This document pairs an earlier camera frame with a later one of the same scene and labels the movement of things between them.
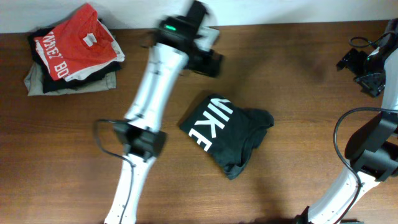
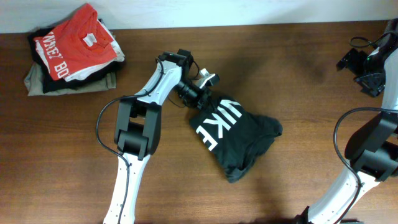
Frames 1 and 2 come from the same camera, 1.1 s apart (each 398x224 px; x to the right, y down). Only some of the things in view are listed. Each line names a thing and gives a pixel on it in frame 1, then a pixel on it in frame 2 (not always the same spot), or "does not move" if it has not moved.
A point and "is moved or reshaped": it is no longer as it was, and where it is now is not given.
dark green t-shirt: x=226 y=132 is moved or reshaped
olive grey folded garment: x=34 y=83 does not move
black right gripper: x=352 y=60 does not move
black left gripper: x=214 y=70 → x=199 y=101
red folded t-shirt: x=81 y=41 does not move
